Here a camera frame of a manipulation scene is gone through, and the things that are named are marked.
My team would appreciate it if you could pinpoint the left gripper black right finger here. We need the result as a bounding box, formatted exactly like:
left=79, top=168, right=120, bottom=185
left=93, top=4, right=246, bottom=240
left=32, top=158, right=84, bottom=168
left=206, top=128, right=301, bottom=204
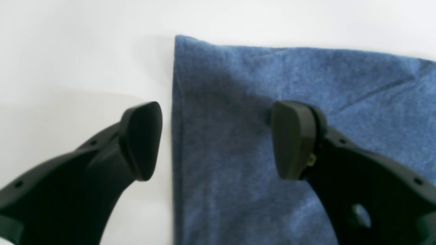
left=271, top=101, right=436, bottom=245

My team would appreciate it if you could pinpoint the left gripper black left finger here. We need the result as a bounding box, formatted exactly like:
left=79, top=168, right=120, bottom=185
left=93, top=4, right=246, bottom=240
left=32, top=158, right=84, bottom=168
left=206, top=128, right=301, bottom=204
left=0, top=102, right=162, bottom=245

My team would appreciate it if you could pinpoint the dark blue T-shirt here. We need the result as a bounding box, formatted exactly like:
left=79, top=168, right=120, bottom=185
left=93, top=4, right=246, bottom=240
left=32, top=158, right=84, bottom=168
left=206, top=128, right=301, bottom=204
left=172, top=35, right=435, bottom=245

